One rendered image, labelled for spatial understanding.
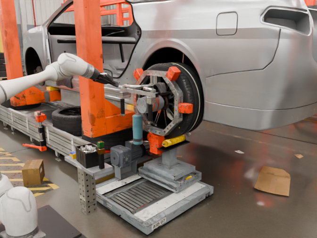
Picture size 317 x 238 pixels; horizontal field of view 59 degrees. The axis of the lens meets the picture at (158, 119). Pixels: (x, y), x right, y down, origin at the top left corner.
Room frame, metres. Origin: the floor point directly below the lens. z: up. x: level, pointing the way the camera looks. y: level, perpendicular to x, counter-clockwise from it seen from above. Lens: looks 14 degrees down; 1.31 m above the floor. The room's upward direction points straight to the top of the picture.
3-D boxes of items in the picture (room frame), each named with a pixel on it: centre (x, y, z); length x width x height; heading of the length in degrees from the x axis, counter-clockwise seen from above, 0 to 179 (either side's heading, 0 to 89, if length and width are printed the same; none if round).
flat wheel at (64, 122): (3.56, 1.04, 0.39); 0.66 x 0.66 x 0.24
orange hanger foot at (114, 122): (2.74, 0.36, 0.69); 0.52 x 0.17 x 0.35; 135
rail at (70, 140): (3.41, 1.46, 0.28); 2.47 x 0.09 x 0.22; 45
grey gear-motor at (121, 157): (2.55, 0.26, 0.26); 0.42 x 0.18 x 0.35; 135
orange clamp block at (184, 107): (2.14, -0.21, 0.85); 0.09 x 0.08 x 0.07; 45
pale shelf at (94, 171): (2.03, 0.55, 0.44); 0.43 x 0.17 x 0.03; 45
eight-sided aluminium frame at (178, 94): (2.36, 0.02, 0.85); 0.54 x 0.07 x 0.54; 45
